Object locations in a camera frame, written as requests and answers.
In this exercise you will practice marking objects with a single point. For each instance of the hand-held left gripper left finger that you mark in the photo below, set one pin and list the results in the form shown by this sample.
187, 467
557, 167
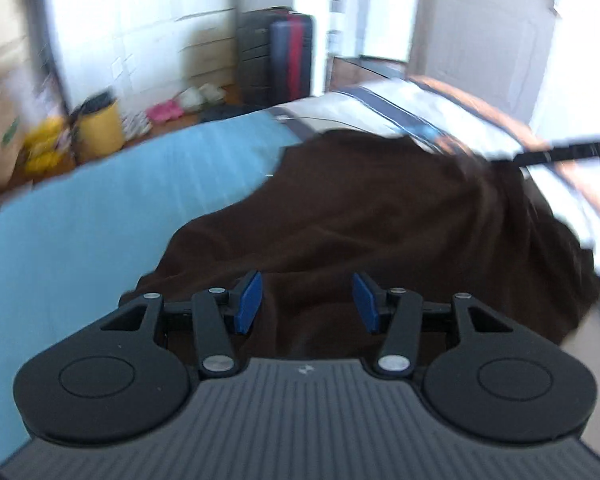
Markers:
247, 302

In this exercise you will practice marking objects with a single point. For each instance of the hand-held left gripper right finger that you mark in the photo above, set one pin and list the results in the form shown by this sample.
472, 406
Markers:
367, 305

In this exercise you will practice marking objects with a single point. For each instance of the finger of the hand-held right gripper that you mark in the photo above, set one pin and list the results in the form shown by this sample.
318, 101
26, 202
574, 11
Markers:
570, 152

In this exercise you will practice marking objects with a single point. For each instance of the brown knit sweater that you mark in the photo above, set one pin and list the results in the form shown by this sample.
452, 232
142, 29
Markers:
355, 220

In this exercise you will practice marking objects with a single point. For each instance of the white door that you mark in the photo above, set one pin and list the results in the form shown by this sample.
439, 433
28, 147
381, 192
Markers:
485, 35

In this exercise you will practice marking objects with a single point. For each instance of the printed bed cover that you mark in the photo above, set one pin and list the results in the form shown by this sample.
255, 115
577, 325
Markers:
105, 200

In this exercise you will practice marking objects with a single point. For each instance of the pink slipper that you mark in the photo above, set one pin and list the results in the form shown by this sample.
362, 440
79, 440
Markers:
173, 108
157, 112

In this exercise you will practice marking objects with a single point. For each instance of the white patterned sneaker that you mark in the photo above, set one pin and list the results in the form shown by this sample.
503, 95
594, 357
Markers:
130, 129
142, 121

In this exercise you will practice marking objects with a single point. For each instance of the beige slipper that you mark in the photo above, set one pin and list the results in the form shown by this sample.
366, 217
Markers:
190, 97
211, 93

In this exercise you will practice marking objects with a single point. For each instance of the yellow bucket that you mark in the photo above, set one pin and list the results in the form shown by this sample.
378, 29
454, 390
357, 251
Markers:
102, 127

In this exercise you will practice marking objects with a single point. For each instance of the dark grey ribbed suitcase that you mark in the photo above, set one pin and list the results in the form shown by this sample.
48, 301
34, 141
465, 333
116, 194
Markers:
252, 60

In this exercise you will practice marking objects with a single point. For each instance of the yellow plastic bags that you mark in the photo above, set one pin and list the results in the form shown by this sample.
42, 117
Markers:
45, 150

